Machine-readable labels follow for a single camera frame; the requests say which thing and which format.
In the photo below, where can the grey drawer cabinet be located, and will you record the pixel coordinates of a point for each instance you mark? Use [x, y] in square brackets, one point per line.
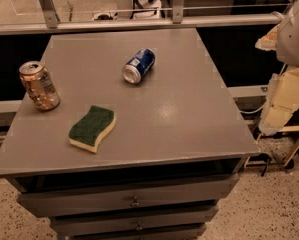
[179, 122]

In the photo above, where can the middle grey drawer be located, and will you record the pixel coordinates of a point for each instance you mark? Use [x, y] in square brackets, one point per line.
[134, 220]

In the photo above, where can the top grey drawer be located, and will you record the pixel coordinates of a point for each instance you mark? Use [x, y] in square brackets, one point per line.
[120, 197]

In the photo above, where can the bottom grey drawer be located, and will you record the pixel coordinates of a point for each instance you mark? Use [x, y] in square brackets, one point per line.
[179, 232]

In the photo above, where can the grey drawer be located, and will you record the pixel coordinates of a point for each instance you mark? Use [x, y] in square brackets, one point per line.
[179, 232]
[120, 197]
[134, 220]

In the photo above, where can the metal railing frame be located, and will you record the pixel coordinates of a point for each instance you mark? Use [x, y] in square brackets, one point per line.
[64, 16]

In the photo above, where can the blue pepsi can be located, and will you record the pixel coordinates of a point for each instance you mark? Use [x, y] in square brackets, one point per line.
[138, 66]

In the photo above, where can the yellow wooden stand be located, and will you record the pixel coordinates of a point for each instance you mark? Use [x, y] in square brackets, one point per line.
[267, 158]

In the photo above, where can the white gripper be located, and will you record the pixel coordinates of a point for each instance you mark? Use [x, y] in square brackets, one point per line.
[294, 39]

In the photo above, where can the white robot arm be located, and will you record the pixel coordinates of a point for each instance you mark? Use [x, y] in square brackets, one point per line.
[287, 49]

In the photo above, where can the orange soda can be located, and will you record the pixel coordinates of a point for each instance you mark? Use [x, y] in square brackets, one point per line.
[38, 84]

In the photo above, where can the green yellow sponge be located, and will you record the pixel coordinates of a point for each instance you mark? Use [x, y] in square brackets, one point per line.
[92, 128]

